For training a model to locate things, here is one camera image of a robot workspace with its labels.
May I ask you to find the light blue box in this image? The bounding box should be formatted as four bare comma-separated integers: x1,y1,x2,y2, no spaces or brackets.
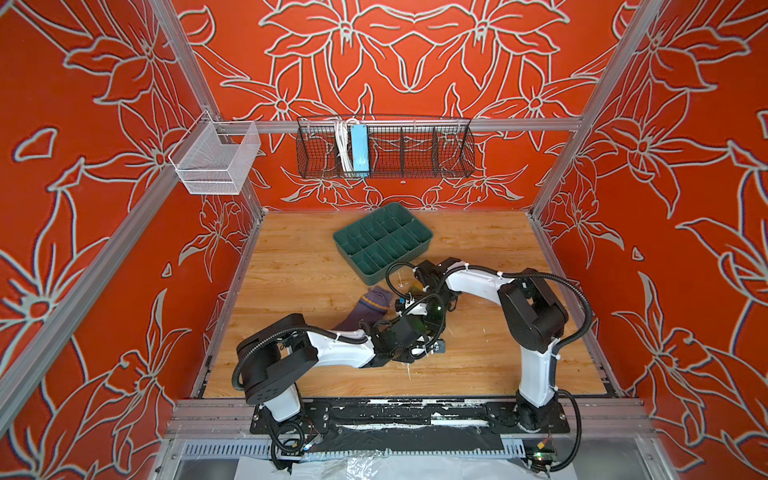
350,123,370,177

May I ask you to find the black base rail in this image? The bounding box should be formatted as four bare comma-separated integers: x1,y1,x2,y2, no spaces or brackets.
248,395,571,454

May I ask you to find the purple striped sock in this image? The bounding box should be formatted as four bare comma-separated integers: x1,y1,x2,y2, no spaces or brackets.
334,286,394,331

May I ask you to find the white cable bundle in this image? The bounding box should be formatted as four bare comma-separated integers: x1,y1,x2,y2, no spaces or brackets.
333,119,353,174

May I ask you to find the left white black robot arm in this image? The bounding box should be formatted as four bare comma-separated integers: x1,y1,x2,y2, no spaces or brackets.
231,307,446,458

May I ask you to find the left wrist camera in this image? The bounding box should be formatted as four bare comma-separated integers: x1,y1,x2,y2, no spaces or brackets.
427,339,446,355

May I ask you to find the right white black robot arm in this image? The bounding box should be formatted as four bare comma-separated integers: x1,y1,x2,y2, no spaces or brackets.
380,257,593,433

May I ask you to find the clear acrylic box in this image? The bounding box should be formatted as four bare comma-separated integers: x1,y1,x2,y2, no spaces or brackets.
169,120,261,196

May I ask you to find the black wire basket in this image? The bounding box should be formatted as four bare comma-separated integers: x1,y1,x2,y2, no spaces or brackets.
296,115,476,180

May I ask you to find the green striped sock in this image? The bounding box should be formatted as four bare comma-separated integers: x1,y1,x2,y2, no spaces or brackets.
410,294,447,337

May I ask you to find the green compartment tray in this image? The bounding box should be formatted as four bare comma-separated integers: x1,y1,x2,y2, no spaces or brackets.
332,202,433,286

